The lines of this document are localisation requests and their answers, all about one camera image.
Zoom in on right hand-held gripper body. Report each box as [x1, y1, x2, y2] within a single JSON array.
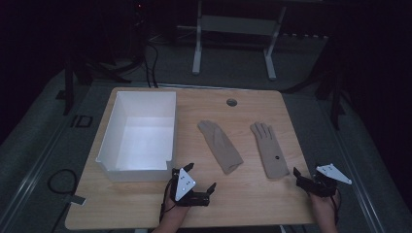
[[296, 163, 354, 199]]

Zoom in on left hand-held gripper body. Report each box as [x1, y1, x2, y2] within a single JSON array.
[[170, 167, 211, 208]]

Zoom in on person's left hand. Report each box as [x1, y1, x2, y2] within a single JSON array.
[[160, 193, 191, 223]]

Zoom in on person's right hand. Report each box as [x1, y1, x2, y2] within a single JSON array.
[[308, 189, 342, 222]]

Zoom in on beige glove with dark dot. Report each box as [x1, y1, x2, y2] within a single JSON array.
[[249, 121, 291, 180]]

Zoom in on beige glove folded fingers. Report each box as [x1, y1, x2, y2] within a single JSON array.
[[197, 119, 244, 176]]

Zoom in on white open box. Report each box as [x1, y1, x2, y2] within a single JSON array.
[[95, 90, 178, 183]]

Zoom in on black tripod stand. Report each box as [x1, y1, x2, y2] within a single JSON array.
[[55, 52, 132, 117], [284, 38, 347, 131]]

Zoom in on white metal stand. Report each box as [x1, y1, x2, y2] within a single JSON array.
[[191, 0, 289, 82]]

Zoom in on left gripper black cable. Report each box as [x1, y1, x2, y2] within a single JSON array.
[[158, 180, 176, 224]]

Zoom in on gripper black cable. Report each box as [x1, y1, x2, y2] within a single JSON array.
[[158, 180, 176, 224], [329, 188, 342, 226]]

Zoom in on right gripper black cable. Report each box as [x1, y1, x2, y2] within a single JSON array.
[[329, 188, 342, 226]]

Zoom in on black hanging cables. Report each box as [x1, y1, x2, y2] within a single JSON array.
[[141, 40, 160, 89]]

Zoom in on black looped floor cable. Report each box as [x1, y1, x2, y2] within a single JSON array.
[[47, 168, 80, 196]]

